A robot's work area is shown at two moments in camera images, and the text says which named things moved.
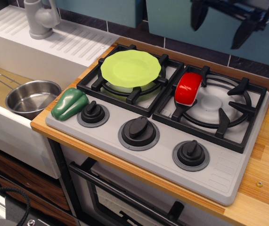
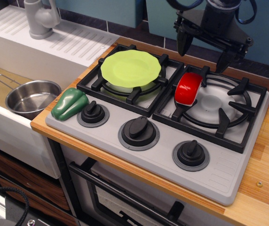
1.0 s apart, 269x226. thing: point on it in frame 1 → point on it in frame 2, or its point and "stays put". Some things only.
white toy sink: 9,141 stays put
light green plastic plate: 130,68 stays put
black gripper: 258,11 → 216,23
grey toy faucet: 41,20 stays put
